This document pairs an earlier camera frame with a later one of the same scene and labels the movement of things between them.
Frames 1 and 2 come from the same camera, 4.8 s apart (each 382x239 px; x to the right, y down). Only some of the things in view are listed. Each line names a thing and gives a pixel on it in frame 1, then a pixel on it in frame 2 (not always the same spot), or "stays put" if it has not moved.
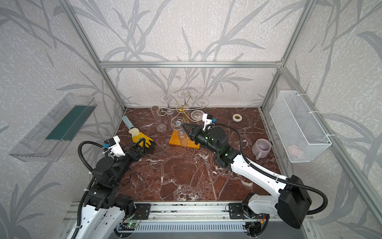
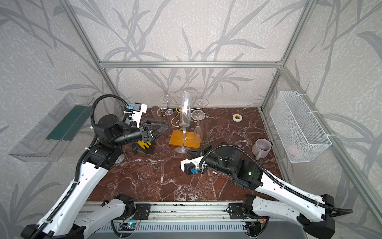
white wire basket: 303,136 stays put
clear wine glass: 179,123 -> 185,99
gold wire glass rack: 179,137 stays put
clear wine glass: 202,102 stays put
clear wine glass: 155,110 stays put
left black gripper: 139,154 -> 146,131
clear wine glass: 197,115 stays put
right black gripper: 195,134 -> 199,152
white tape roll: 237,117 stays put
